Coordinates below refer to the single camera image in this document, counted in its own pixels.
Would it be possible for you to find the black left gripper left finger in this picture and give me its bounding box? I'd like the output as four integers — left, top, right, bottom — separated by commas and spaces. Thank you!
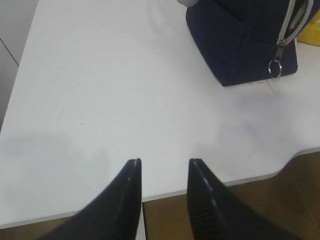
41, 158, 142, 240

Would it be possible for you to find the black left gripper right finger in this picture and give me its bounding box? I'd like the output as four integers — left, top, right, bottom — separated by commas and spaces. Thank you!
187, 158, 297, 240

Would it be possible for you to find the navy blue zip bag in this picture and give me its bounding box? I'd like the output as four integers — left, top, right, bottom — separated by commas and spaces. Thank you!
185, 0, 320, 87

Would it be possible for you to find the yellow banana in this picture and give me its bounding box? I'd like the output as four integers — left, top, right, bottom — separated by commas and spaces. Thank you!
297, 22, 320, 47

